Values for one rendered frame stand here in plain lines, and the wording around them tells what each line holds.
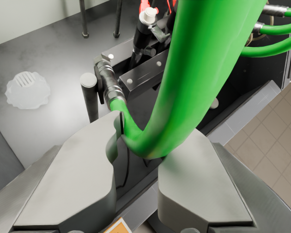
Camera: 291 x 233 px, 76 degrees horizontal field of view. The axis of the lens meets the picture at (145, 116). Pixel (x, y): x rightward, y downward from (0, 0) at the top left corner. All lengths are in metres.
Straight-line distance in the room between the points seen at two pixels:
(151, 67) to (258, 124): 1.57
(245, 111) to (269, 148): 1.41
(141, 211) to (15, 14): 0.53
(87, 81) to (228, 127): 0.36
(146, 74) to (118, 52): 0.07
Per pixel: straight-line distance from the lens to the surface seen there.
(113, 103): 0.17
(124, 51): 0.41
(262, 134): 1.90
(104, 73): 0.21
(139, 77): 0.39
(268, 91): 0.59
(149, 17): 0.30
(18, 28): 0.63
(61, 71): 0.56
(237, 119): 0.49
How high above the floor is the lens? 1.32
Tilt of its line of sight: 70 degrees down
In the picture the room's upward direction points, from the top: 40 degrees clockwise
